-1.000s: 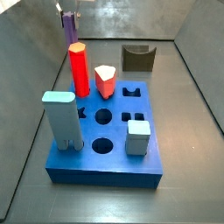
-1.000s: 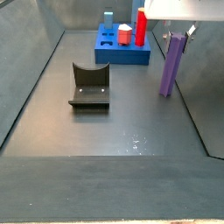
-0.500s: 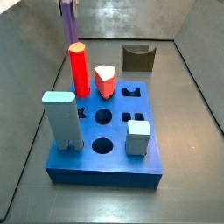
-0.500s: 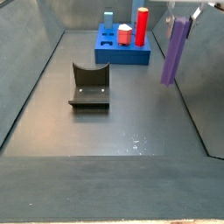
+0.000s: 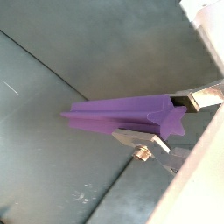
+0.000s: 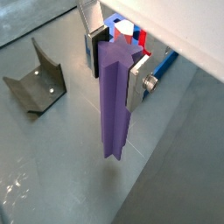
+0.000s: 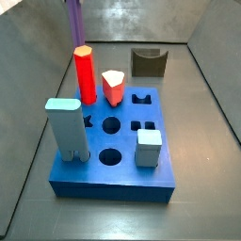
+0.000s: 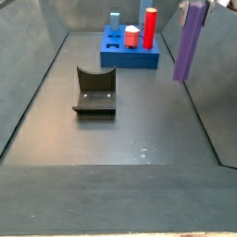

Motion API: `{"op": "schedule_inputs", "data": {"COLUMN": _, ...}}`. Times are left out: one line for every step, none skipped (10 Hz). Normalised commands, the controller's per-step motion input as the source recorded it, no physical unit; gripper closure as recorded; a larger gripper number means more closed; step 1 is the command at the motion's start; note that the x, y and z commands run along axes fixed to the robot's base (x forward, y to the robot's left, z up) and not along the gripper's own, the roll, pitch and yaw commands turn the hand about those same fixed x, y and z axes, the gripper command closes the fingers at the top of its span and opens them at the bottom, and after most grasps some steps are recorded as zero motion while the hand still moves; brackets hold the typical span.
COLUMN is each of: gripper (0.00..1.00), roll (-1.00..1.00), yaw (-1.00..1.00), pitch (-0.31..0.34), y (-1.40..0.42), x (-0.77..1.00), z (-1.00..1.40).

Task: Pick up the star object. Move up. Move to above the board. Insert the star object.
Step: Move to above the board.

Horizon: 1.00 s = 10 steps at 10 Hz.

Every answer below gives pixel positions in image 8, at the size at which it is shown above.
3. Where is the red pentagon peg white top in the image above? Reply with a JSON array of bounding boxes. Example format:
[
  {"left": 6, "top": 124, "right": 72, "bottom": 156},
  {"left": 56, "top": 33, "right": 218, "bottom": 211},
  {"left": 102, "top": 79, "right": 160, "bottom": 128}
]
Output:
[{"left": 124, "top": 25, "right": 140, "bottom": 48}]

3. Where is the purple star-shaped peg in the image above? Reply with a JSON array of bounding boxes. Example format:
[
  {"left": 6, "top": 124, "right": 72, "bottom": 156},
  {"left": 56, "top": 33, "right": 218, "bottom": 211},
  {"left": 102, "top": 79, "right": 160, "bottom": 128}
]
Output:
[{"left": 173, "top": 1, "right": 206, "bottom": 82}]

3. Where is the blue shape-sorting board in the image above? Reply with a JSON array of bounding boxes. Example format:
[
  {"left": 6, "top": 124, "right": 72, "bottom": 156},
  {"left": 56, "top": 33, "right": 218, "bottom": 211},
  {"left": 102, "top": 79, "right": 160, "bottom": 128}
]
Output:
[{"left": 100, "top": 25, "right": 159, "bottom": 69}]

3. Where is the light blue rectangular peg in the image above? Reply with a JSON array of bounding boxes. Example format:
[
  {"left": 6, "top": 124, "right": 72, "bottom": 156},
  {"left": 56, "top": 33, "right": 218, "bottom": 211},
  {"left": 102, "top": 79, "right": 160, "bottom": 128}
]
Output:
[{"left": 110, "top": 12, "right": 119, "bottom": 31}]

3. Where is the black curved stand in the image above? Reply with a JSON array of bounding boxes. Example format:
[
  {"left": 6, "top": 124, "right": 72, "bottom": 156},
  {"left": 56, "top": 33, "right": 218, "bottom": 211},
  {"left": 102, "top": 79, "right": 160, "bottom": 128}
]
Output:
[{"left": 72, "top": 68, "right": 116, "bottom": 114}]

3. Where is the red cylinder peg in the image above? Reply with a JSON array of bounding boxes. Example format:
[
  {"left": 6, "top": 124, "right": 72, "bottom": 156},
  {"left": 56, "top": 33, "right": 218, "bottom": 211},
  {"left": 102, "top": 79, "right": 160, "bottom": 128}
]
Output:
[{"left": 143, "top": 7, "right": 157, "bottom": 49}]

